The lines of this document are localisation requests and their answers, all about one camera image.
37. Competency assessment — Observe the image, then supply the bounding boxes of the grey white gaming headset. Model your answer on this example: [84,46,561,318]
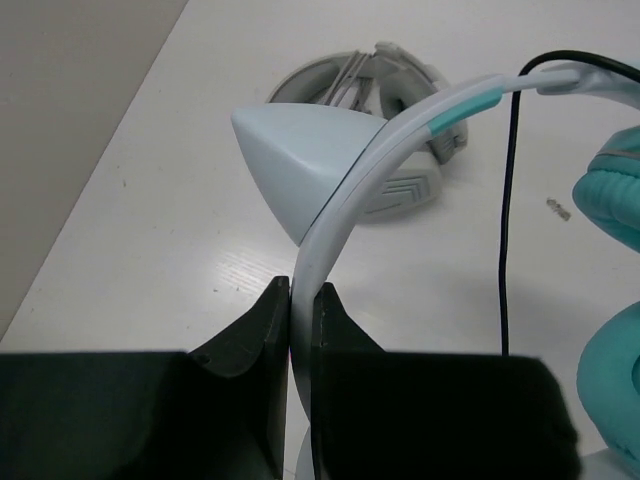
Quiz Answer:
[264,41,471,227]

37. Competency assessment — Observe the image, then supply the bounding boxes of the teal cat ear headphones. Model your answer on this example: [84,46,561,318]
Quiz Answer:
[232,50,639,479]

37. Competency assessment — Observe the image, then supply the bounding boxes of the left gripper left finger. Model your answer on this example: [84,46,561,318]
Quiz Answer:
[1,276,290,479]

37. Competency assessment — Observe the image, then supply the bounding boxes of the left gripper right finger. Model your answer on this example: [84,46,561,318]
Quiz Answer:
[311,283,581,479]

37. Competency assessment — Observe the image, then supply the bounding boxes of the black headphone audio cable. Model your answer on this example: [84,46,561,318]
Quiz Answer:
[498,48,640,357]

